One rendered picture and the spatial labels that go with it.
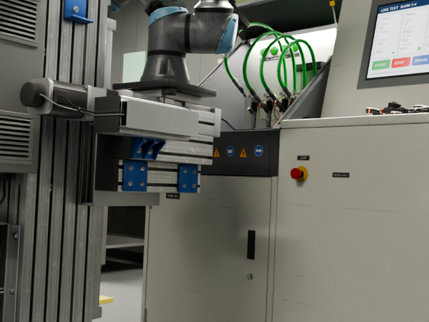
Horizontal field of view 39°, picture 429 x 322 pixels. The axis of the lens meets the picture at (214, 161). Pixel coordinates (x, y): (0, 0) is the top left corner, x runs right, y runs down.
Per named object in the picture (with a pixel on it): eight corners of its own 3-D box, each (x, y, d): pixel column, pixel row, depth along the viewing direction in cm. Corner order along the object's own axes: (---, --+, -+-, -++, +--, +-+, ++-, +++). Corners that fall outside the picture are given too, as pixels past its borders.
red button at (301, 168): (287, 181, 196) (288, 165, 196) (294, 181, 199) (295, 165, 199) (300, 181, 192) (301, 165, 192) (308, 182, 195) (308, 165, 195)
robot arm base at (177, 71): (167, 81, 171) (168, 46, 171) (129, 84, 180) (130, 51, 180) (200, 89, 183) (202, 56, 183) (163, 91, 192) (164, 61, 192)
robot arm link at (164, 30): (150, 57, 188) (153, 14, 189) (194, 59, 187) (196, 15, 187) (142, 49, 176) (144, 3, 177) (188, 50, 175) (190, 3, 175)
